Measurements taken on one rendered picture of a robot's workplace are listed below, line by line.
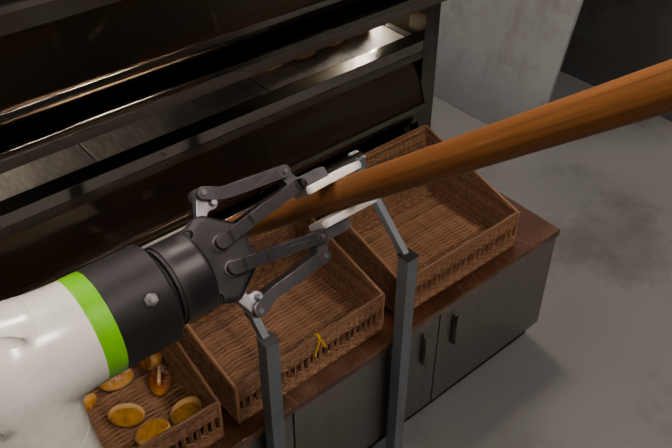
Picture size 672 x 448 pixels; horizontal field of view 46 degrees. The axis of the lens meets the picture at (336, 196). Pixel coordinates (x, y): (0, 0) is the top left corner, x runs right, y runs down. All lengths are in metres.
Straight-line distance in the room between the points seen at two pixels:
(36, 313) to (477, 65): 4.07
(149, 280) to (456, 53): 4.09
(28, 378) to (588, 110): 0.43
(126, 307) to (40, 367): 0.08
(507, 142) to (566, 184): 3.63
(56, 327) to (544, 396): 2.68
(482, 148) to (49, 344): 0.35
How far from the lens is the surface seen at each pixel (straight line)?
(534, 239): 2.92
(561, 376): 3.27
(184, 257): 0.69
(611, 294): 3.65
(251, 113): 2.40
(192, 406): 2.28
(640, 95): 0.51
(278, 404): 2.18
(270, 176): 0.76
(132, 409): 2.32
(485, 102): 4.58
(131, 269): 0.67
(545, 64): 4.33
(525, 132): 0.57
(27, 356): 0.63
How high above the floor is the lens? 2.44
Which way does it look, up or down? 38 degrees down
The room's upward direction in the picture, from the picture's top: straight up
